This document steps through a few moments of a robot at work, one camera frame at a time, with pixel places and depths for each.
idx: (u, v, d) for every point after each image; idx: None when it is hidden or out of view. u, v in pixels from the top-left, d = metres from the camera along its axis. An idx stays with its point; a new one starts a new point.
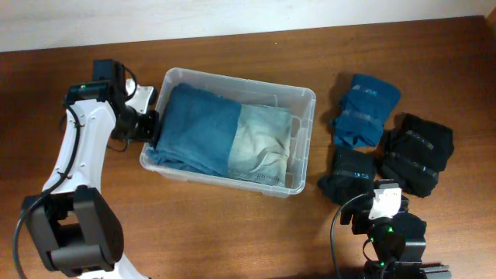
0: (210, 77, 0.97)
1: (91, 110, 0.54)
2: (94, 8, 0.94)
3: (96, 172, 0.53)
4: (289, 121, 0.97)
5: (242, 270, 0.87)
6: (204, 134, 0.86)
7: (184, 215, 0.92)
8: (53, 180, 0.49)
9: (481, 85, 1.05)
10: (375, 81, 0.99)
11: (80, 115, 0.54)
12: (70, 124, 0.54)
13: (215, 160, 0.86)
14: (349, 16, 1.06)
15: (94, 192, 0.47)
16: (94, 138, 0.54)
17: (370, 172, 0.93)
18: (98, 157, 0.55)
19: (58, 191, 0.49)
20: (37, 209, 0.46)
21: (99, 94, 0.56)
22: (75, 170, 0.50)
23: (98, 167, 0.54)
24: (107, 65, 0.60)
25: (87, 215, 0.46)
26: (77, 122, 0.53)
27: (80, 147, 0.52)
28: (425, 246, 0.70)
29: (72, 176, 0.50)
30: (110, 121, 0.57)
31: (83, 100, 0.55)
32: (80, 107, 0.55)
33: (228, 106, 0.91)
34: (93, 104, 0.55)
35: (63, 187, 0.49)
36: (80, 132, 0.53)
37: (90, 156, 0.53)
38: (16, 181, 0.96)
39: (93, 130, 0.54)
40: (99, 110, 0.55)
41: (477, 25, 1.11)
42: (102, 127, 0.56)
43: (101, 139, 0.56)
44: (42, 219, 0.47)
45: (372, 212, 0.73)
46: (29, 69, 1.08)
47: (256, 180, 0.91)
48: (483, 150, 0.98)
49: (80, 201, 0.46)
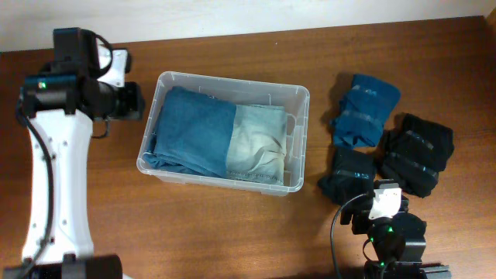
0: (204, 79, 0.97)
1: (61, 133, 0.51)
2: (94, 7, 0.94)
3: (80, 216, 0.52)
4: (284, 118, 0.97)
5: (242, 270, 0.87)
6: (201, 136, 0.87)
7: (184, 215, 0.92)
8: (35, 240, 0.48)
9: (481, 85, 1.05)
10: (375, 81, 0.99)
11: (49, 143, 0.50)
12: (36, 156, 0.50)
13: (213, 161, 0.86)
14: (349, 17, 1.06)
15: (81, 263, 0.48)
16: (67, 172, 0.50)
17: (370, 172, 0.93)
18: (80, 195, 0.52)
19: (45, 256, 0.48)
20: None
21: (65, 92, 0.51)
22: (56, 228, 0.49)
23: (81, 207, 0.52)
24: (76, 45, 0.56)
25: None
26: (46, 155, 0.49)
27: (56, 194, 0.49)
28: (424, 246, 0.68)
29: (54, 239, 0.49)
30: (83, 131, 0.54)
31: (46, 110, 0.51)
32: (46, 123, 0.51)
33: (223, 107, 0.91)
34: (60, 119, 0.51)
35: (47, 251, 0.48)
36: (52, 169, 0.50)
37: (70, 201, 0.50)
38: None
39: (65, 161, 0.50)
40: (69, 129, 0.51)
41: (477, 25, 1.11)
42: (76, 156, 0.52)
43: (79, 171, 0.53)
44: None
45: (372, 212, 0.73)
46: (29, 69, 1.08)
47: (256, 180, 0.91)
48: (483, 150, 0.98)
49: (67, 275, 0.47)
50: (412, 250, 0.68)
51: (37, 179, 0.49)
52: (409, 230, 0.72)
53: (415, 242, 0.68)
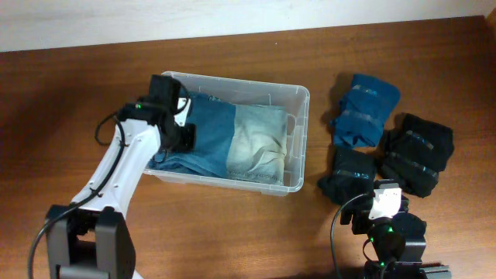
0: (204, 79, 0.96)
1: (139, 131, 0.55)
2: (94, 6, 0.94)
3: (127, 198, 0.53)
4: (284, 118, 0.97)
5: (241, 270, 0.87)
6: (201, 139, 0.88)
7: (184, 215, 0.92)
8: (84, 195, 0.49)
9: (482, 85, 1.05)
10: (375, 81, 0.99)
11: (128, 135, 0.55)
12: (115, 140, 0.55)
13: (213, 162, 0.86)
14: (349, 16, 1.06)
15: (118, 219, 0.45)
16: (134, 159, 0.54)
17: (370, 173, 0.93)
18: (133, 182, 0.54)
19: (87, 207, 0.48)
20: (58, 222, 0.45)
21: (152, 118, 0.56)
22: (107, 189, 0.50)
23: (129, 191, 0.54)
24: (165, 87, 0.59)
25: (107, 242, 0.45)
26: (123, 140, 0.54)
27: (118, 168, 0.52)
28: (424, 246, 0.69)
29: (102, 194, 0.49)
30: (154, 144, 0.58)
31: (135, 118, 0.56)
32: (129, 125, 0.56)
33: (223, 109, 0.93)
34: (142, 125, 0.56)
35: (91, 204, 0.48)
36: (122, 150, 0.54)
37: (125, 178, 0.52)
38: (15, 182, 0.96)
39: (136, 151, 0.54)
40: (148, 132, 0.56)
41: (477, 25, 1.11)
42: (143, 152, 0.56)
43: (140, 165, 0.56)
44: (61, 232, 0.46)
45: (372, 212, 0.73)
46: (29, 69, 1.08)
47: (255, 180, 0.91)
48: (483, 150, 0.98)
49: (101, 227, 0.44)
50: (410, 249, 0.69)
51: (109, 156, 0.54)
52: (408, 231, 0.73)
53: (415, 242, 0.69)
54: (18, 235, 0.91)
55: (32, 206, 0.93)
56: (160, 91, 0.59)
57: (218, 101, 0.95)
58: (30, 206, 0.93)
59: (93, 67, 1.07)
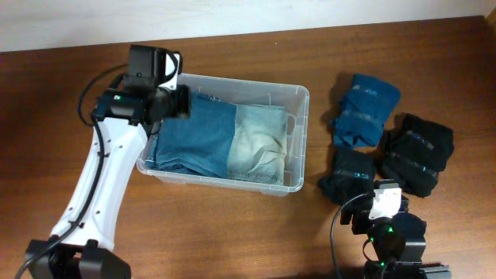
0: (204, 79, 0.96)
1: (118, 137, 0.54)
2: (94, 6, 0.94)
3: (111, 214, 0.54)
4: (284, 118, 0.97)
5: (242, 270, 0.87)
6: (201, 140, 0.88)
7: (184, 215, 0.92)
8: (67, 221, 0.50)
9: (482, 85, 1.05)
10: (376, 81, 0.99)
11: (106, 142, 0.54)
12: (93, 151, 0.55)
13: (214, 162, 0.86)
14: (349, 16, 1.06)
15: (99, 253, 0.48)
16: (114, 172, 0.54)
17: (370, 172, 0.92)
18: (116, 195, 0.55)
19: (69, 239, 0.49)
20: (42, 258, 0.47)
21: (135, 114, 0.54)
22: (87, 215, 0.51)
23: (113, 203, 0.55)
24: (146, 63, 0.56)
25: (93, 273, 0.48)
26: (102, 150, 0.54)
27: (98, 184, 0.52)
28: (424, 246, 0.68)
29: (84, 222, 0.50)
30: (139, 142, 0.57)
31: (114, 119, 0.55)
32: (109, 127, 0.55)
33: (223, 109, 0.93)
34: (124, 128, 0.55)
35: (74, 235, 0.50)
36: (103, 162, 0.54)
37: (106, 196, 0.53)
38: (15, 182, 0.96)
39: (115, 161, 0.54)
40: (129, 136, 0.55)
41: (477, 25, 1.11)
42: (125, 157, 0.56)
43: (122, 172, 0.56)
44: (46, 266, 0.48)
45: (372, 212, 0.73)
46: (29, 69, 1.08)
47: (256, 180, 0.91)
48: (483, 150, 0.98)
49: (84, 263, 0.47)
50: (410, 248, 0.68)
51: (87, 172, 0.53)
52: (409, 230, 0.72)
53: (415, 242, 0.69)
54: (18, 235, 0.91)
55: (32, 207, 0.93)
56: (141, 68, 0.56)
57: (218, 101, 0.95)
58: (30, 206, 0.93)
59: (93, 67, 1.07)
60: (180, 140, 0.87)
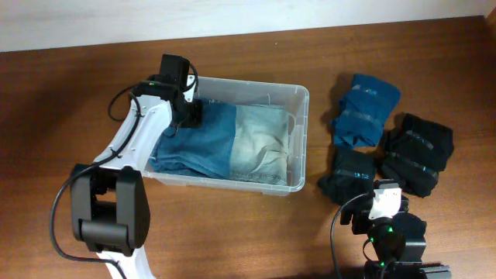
0: (201, 81, 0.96)
1: (155, 104, 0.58)
2: (95, 6, 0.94)
3: (141, 162, 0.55)
4: (284, 118, 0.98)
5: (241, 270, 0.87)
6: (204, 141, 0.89)
7: (184, 215, 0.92)
8: (105, 156, 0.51)
9: (482, 84, 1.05)
10: (374, 82, 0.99)
11: (143, 107, 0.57)
12: (131, 112, 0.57)
13: (216, 162, 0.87)
14: (349, 16, 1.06)
15: (138, 179, 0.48)
16: (149, 126, 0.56)
17: (370, 172, 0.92)
18: (146, 151, 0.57)
19: (107, 165, 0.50)
20: (80, 177, 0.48)
21: (166, 94, 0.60)
22: (125, 152, 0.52)
23: (143, 158, 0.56)
24: (174, 65, 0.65)
25: (125, 196, 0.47)
26: (139, 111, 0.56)
27: (135, 134, 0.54)
28: (424, 246, 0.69)
29: (122, 156, 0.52)
30: (167, 117, 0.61)
31: (149, 94, 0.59)
32: (144, 99, 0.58)
33: (224, 110, 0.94)
34: (157, 101, 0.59)
35: (111, 163, 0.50)
36: (139, 120, 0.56)
37: (142, 143, 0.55)
38: (15, 181, 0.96)
39: (150, 122, 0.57)
40: (162, 107, 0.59)
41: (476, 25, 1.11)
42: (157, 123, 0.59)
43: (153, 136, 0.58)
44: (82, 190, 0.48)
45: (372, 212, 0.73)
46: (29, 68, 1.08)
47: (259, 180, 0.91)
48: (483, 150, 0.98)
49: (120, 180, 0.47)
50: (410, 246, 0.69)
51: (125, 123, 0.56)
52: (408, 230, 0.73)
53: (415, 242, 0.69)
54: (18, 235, 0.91)
55: (32, 206, 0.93)
56: (170, 71, 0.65)
57: (218, 103, 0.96)
58: (30, 205, 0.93)
59: (93, 67, 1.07)
60: (183, 141, 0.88)
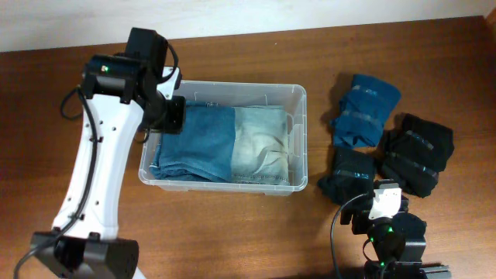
0: (200, 84, 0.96)
1: (111, 119, 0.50)
2: (94, 7, 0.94)
3: (112, 204, 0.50)
4: (284, 118, 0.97)
5: (242, 270, 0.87)
6: (204, 145, 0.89)
7: (184, 215, 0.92)
8: (65, 220, 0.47)
9: (482, 85, 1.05)
10: (373, 81, 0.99)
11: (98, 125, 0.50)
12: (85, 137, 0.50)
13: (218, 166, 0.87)
14: (349, 16, 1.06)
15: (105, 246, 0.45)
16: (111, 157, 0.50)
17: (370, 172, 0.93)
18: (116, 180, 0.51)
19: (71, 232, 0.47)
20: (45, 250, 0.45)
21: (126, 81, 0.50)
22: (87, 208, 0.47)
23: (114, 194, 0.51)
24: (145, 42, 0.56)
25: (98, 264, 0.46)
26: (94, 136, 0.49)
27: (94, 176, 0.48)
28: (425, 246, 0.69)
29: (84, 215, 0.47)
30: (134, 117, 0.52)
31: (103, 96, 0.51)
32: (101, 107, 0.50)
33: (222, 111, 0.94)
34: (115, 106, 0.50)
35: (76, 229, 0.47)
36: (97, 148, 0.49)
37: (105, 184, 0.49)
38: (15, 182, 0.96)
39: (111, 146, 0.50)
40: (122, 116, 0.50)
41: (476, 25, 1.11)
42: (122, 140, 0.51)
43: (121, 156, 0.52)
44: (52, 259, 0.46)
45: (372, 212, 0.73)
46: (29, 69, 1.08)
47: (261, 182, 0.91)
48: (483, 151, 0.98)
49: (89, 253, 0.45)
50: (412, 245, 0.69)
51: (82, 160, 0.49)
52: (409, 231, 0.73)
53: (415, 242, 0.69)
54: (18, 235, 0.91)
55: (32, 207, 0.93)
56: (138, 46, 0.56)
57: (217, 106, 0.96)
58: (31, 206, 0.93)
59: None
60: (184, 146, 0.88)
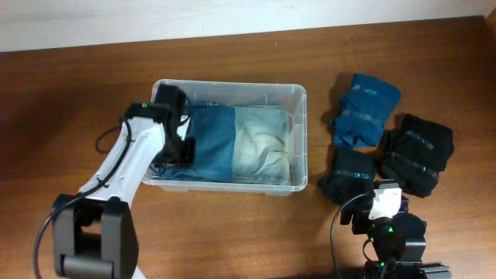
0: (200, 84, 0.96)
1: (146, 127, 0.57)
2: (94, 7, 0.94)
3: (129, 195, 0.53)
4: (284, 118, 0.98)
5: (241, 270, 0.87)
6: (204, 149, 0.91)
7: (184, 215, 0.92)
8: (91, 185, 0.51)
9: (482, 85, 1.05)
10: (373, 81, 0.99)
11: (134, 131, 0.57)
12: (122, 135, 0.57)
13: (218, 168, 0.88)
14: (349, 16, 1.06)
15: (125, 208, 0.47)
16: (139, 154, 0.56)
17: (370, 172, 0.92)
18: (137, 176, 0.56)
19: (92, 197, 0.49)
20: (65, 210, 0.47)
21: (158, 116, 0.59)
22: (113, 180, 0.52)
23: (132, 187, 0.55)
24: (172, 93, 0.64)
25: (115, 229, 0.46)
26: (130, 135, 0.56)
27: (123, 162, 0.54)
28: (424, 246, 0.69)
29: (108, 185, 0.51)
30: (159, 140, 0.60)
31: (141, 116, 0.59)
32: (137, 121, 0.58)
33: (222, 111, 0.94)
34: (149, 123, 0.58)
35: (97, 194, 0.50)
36: (130, 144, 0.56)
37: (131, 173, 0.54)
38: (15, 182, 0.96)
39: (141, 146, 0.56)
40: (154, 129, 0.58)
41: (477, 25, 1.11)
42: (149, 147, 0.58)
43: (144, 160, 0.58)
44: (67, 222, 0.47)
45: (372, 212, 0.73)
46: (29, 69, 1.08)
47: (263, 182, 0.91)
48: (483, 151, 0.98)
49: (108, 214, 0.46)
50: (411, 247, 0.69)
51: (115, 149, 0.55)
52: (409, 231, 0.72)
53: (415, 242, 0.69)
54: (18, 235, 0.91)
55: (32, 207, 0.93)
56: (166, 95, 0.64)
57: (217, 106, 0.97)
58: (30, 206, 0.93)
59: (93, 67, 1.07)
60: None
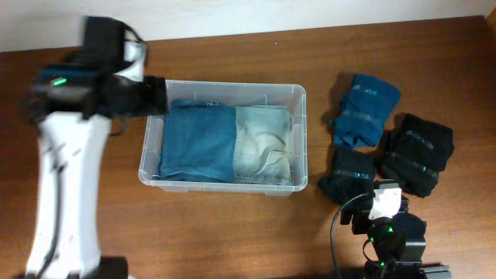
0: (199, 85, 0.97)
1: (67, 142, 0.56)
2: (94, 6, 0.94)
3: (87, 229, 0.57)
4: (285, 117, 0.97)
5: (241, 270, 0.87)
6: (204, 148, 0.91)
7: (184, 215, 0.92)
8: (42, 263, 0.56)
9: (482, 85, 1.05)
10: (374, 81, 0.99)
11: (59, 147, 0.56)
12: (48, 167, 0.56)
13: (219, 169, 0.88)
14: (349, 15, 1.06)
15: None
16: (77, 180, 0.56)
17: (370, 172, 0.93)
18: (89, 199, 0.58)
19: (48, 273, 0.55)
20: None
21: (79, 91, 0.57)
22: (61, 244, 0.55)
23: (90, 213, 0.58)
24: (98, 38, 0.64)
25: None
26: (58, 165, 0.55)
27: (62, 209, 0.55)
28: (424, 246, 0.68)
29: (58, 254, 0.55)
30: (95, 132, 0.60)
31: (57, 116, 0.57)
32: (56, 125, 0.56)
33: (222, 111, 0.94)
34: (71, 126, 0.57)
35: (51, 266, 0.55)
36: (63, 173, 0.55)
37: (75, 214, 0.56)
38: None
39: (75, 169, 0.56)
40: (81, 139, 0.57)
41: (476, 25, 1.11)
42: (86, 159, 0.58)
43: (89, 176, 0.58)
44: None
45: (372, 212, 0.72)
46: None
47: (264, 182, 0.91)
48: (483, 151, 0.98)
49: None
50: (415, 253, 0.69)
51: (50, 190, 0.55)
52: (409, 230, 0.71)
53: (415, 242, 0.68)
54: None
55: None
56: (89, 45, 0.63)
57: (217, 105, 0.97)
58: None
59: None
60: (183, 151, 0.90)
